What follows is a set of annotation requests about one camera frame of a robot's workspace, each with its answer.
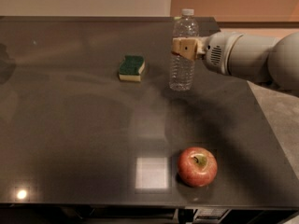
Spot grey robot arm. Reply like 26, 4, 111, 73
171, 32, 299, 97

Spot red apple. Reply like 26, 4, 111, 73
177, 147, 218, 188

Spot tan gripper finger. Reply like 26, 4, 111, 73
171, 37, 181, 55
179, 38, 202, 61

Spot green and yellow sponge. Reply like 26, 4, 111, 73
118, 55, 145, 82

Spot clear plastic water bottle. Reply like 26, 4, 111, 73
169, 8, 199, 91

